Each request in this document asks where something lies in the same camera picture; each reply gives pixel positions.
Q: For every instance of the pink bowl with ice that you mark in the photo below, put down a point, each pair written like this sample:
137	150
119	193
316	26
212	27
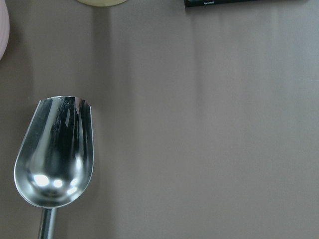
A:
4	27

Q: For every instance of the steel ice scoop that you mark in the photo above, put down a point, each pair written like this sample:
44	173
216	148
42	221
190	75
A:
55	161

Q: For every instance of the wooden cup tree stand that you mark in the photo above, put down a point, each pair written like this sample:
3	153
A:
102	3

